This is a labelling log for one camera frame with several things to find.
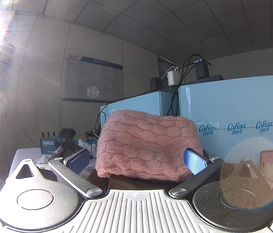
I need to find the wall poster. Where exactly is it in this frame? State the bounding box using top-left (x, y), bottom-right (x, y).
top-left (62, 53), bottom-right (124, 102)

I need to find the pink knitted sweater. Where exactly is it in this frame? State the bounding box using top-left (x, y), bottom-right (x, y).
top-left (95, 110), bottom-right (203, 182)

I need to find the tall black power adapter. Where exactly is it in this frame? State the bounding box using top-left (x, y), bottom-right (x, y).
top-left (195, 58), bottom-right (210, 79)

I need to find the white power strip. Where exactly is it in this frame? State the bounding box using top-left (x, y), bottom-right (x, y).
top-left (167, 65), bottom-right (181, 86)

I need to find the small light blue carton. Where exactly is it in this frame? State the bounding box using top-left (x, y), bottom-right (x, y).
top-left (100, 91), bottom-right (179, 136)

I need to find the black device case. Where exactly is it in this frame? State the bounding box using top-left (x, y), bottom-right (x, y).
top-left (58, 127), bottom-right (77, 145)

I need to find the small black power adapter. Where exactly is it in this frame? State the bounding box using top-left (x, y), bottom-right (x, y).
top-left (150, 78), bottom-right (162, 91)

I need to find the black cable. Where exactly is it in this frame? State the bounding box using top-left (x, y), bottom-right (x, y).
top-left (168, 54), bottom-right (212, 117)
top-left (93, 90), bottom-right (152, 137)

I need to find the brown garment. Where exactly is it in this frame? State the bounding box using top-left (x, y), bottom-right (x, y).
top-left (86, 167), bottom-right (193, 192)

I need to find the black flat device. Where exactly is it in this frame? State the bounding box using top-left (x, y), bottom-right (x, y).
top-left (181, 75), bottom-right (224, 86)

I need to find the white crumpled tissue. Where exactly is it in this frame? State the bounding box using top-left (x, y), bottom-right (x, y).
top-left (78, 139), bottom-right (97, 156)

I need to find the large light blue carton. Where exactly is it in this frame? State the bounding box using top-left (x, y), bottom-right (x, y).
top-left (179, 74), bottom-right (273, 163)

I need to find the standing air conditioner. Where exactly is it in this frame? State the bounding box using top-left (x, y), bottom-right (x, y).
top-left (0, 40), bottom-right (16, 174)

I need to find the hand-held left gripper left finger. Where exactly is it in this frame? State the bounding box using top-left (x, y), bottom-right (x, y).
top-left (15, 149), bottom-right (103, 199)

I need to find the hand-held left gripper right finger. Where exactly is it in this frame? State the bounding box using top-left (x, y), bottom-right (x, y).
top-left (170, 148), bottom-right (260, 198)

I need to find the blue box with antennas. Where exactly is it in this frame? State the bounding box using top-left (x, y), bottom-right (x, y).
top-left (40, 131), bottom-right (62, 154)

